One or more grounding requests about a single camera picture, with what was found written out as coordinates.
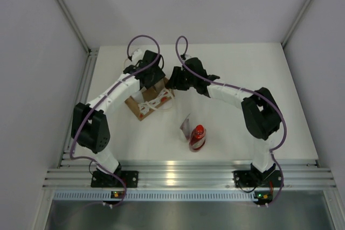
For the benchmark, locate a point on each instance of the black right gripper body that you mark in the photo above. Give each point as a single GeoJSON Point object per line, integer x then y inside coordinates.
{"type": "Point", "coordinates": [182, 81]}

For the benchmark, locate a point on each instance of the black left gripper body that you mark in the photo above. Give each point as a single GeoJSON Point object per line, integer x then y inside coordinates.
{"type": "Point", "coordinates": [157, 74]}

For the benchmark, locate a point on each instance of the burlap watermelon canvas bag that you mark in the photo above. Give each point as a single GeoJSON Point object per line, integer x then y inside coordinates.
{"type": "Point", "coordinates": [153, 101]}

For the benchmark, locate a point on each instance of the clear plastic tube pack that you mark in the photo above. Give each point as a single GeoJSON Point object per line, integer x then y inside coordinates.
{"type": "Point", "coordinates": [185, 128]}

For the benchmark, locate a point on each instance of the red shampoo bottle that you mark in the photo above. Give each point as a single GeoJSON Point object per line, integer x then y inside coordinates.
{"type": "Point", "coordinates": [197, 138]}

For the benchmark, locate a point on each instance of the clear bottle grey cap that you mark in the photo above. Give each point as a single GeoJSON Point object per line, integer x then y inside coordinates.
{"type": "Point", "coordinates": [160, 85]}

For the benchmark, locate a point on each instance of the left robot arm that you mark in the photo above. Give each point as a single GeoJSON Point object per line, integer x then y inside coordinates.
{"type": "Point", "coordinates": [90, 128]}

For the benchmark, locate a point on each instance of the white bottle grey cap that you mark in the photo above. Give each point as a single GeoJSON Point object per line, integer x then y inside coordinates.
{"type": "Point", "coordinates": [138, 97]}

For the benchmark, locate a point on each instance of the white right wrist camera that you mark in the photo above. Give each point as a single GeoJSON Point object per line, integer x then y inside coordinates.
{"type": "Point", "coordinates": [188, 56]}

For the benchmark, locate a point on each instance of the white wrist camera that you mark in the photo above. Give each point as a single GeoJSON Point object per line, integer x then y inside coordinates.
{"type": "Point", "coordinates": [188, 56]}
{"type": "Point", "coordinates": [136, 55]}

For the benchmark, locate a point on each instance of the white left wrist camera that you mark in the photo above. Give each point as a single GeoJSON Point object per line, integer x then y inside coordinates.
{"type": "Point", "coordinates": [136, 55]}

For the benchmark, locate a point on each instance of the aluminium rail base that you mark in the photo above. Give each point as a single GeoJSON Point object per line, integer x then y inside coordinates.
{"type": "Point", "coordinates": [161, 175]}

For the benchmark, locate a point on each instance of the perforated cable duct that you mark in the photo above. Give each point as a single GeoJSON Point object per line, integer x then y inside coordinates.
{"type": "Point", "coordinates": [83, 195]}

